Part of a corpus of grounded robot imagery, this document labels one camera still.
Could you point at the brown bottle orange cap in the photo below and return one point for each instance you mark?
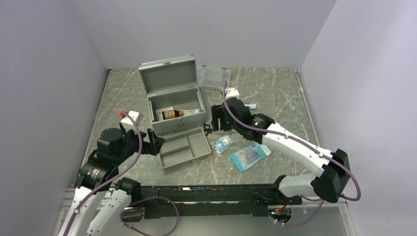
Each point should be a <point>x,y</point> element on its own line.
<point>170,114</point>

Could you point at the white blue bandage roll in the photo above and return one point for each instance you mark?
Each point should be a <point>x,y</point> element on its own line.
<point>250,106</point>

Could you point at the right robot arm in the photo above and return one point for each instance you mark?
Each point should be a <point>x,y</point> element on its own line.
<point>329,170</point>

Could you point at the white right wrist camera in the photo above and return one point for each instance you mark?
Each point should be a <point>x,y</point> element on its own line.
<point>231,93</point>

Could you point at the clear plastic pill organizer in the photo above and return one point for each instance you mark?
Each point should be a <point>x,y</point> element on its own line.
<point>212,77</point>

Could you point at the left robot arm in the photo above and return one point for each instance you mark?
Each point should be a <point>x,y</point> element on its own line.
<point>114,146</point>

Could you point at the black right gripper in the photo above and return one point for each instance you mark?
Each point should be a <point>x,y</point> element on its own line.
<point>218,112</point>

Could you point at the black handled scissors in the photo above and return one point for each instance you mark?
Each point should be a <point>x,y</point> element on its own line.
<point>207,129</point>

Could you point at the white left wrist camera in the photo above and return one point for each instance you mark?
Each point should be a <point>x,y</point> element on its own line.
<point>130,119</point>

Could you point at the teal patterned plaster bag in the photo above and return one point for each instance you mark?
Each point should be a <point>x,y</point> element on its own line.
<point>191,112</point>

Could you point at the blue white mask pack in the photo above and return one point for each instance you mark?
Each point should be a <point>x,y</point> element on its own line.
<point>250,155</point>

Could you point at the grey metal medicine case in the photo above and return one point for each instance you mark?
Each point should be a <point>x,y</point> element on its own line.
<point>173,83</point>

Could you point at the white gauze packet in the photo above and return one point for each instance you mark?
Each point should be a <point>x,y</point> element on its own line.
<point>159,112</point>

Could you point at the alcohol wipes zip bag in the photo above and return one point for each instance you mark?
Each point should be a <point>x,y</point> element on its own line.
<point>222,144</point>

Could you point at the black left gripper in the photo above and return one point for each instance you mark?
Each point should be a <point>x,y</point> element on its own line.
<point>156,141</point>

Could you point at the grey plastic divided tray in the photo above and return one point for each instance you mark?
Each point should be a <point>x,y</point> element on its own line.
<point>184,147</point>

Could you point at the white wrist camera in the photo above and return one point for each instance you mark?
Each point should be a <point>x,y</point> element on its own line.
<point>231,93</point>
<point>130,119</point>

